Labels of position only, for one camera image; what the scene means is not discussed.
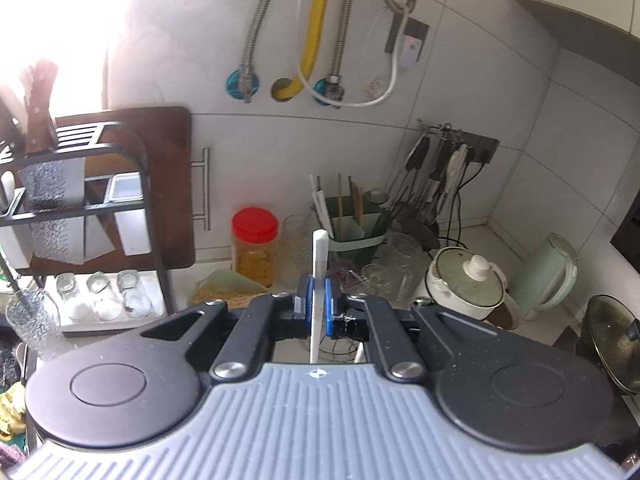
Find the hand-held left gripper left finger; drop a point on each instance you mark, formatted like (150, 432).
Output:
(304, 305)

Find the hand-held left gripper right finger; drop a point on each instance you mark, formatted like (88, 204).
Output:
(330, 310)

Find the white chopstick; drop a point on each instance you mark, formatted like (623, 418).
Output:
(319, 260)

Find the set of hanging kitchen utensils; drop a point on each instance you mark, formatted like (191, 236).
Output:
(425, 185)

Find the purple round lid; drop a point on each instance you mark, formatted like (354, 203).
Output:
(345, 272)

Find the clear crystal goblet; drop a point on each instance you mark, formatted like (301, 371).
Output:
(380, 280)

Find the red-lid plastic jar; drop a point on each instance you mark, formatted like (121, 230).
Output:
(255, 250)

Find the dried noodles bundle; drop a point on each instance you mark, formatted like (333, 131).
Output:
(225, 297)

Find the green utensil holder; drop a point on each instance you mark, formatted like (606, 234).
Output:
(350, 232)

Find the green plastic basket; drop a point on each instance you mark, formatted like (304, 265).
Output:
(225, 280)

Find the ribbed glass pitcher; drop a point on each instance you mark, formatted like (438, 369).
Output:
(405, 255)

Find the bunch of assorted chopsticks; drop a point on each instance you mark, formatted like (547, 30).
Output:
(345, 200)

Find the black metal dish rack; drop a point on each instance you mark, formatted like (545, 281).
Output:
(167, 290)

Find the white electric pot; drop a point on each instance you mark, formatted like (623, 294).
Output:
(467, 285)

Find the white drip tray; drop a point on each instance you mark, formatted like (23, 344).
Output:
(157, 305)

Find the clear glass tumbler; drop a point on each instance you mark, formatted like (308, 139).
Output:
(102, 295)
(135, 292)
(70, 295)

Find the white patterned bowl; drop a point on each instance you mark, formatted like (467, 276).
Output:
(505, 317)

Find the brown wooden cutting board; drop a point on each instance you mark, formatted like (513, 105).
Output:
(165, 185)

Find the white cutlery holder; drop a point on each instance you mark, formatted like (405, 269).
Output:
(12, 230)
(132, 220)

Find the blue pipe flange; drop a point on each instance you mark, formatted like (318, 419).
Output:
(235, 85)
(320, 95)

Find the green electric kettle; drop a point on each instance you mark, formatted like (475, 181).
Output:
(545, 275)

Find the black power strip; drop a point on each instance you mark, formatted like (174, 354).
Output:
(482, 147)

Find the tall textured glass pitcher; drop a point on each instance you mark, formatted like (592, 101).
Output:
(32, 325)

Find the gray patterned cloth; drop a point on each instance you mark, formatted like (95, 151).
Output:
(50, 195)

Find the white gas alarm plug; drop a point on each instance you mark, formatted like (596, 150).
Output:
(410, 42)

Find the wok with glass lid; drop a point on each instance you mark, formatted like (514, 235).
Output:
(615, 340)

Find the yellow cloth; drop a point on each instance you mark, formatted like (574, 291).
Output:
(12, 410)

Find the pink cloth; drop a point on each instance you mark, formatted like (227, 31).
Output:
(10, 455)

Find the gray wall cabinet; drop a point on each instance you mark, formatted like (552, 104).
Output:
(575, 5)

